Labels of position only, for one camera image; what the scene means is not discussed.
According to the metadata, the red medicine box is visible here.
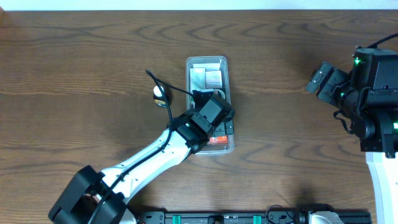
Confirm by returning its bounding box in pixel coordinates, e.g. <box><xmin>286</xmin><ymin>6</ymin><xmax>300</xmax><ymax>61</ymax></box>
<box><xmin>208</xmin><ymin>136</ymin><xmax>228</xmax><ymax>145</ymax></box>

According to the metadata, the blue tall box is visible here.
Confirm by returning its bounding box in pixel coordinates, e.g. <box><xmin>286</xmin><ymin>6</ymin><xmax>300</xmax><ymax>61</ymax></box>
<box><xmin>205</xmin><ymin>71</ymin><xmax>223</xmax><ymax>88</ymax></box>

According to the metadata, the clear plastic container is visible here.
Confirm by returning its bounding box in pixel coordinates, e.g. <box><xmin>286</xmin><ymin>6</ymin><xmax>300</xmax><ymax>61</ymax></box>
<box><xmin>186</xmin><ymin>56</ymin><xmax>234</xmax><ymax>156</ymax></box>

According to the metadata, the white green medicine box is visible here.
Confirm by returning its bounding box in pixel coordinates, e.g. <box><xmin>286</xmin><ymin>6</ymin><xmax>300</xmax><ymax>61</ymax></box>
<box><xmin>189</xmin><ymin>68</ymin><xmax>205</xmax><ymax>93</ymax></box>

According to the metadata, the dark bottle white cap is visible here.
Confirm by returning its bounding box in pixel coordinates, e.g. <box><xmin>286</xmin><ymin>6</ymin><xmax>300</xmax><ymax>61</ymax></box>
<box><xmin>153</xmin><ymin>86</ymin><xmax>172</xmax><ymax>108</ymax></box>

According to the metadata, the green round-logo box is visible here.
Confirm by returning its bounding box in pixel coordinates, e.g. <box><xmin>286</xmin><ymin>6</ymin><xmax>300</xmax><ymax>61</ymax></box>
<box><xmin>214</xmin><ymin>88</ymin><xmax>226</xmax><ymax>100</ymax></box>

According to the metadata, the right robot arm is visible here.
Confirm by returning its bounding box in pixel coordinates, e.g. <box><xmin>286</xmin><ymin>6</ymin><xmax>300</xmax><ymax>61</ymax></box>
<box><xmin>305</xmin><ymin>58</ymin><xmax>397</xmax><ymax>223</ymax></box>

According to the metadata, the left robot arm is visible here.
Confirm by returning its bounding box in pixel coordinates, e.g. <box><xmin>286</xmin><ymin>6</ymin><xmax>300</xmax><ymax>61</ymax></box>
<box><xmin>48</xmin><ymin>106</ymin><xmax>234</xmax><ymax>223</ymax></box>

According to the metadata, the left black cable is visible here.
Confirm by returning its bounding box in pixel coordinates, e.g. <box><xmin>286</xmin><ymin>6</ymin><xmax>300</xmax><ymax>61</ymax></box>
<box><xmin>86</xmin><ymin>69</ymin><xmax>195</xmax><ymax>224</ymax></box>

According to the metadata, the black mounting rail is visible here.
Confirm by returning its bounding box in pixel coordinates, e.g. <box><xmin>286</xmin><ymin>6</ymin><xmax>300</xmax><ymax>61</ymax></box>
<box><xmin>137</xmin><ymin>203</ymin><xmax>372</xmax><ymax>224</ymax></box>

